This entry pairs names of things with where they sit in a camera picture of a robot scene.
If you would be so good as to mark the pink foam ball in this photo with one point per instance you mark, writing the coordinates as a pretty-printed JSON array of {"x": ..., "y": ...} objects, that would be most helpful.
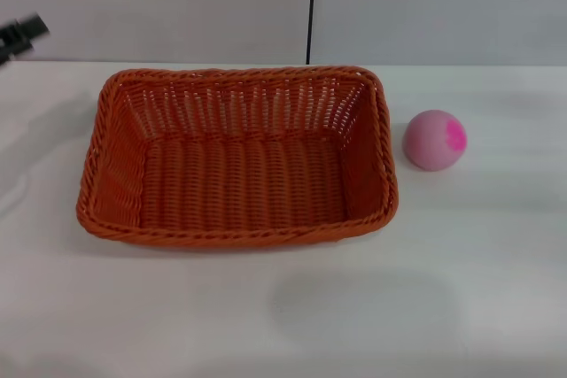
[{"x": 432, "y": 141}]

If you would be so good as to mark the black vertical wall strip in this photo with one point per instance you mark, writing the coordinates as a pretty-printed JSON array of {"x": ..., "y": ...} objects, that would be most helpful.
[{"x": 311, "y": 6}]

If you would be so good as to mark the orange woven plastic basket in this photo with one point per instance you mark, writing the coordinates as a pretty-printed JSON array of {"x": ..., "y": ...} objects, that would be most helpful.
[{"x": 239, "y": 165}]

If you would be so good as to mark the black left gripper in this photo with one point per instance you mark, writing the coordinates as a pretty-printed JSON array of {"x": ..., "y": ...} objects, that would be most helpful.
[{"x": 11, "y": 43}]

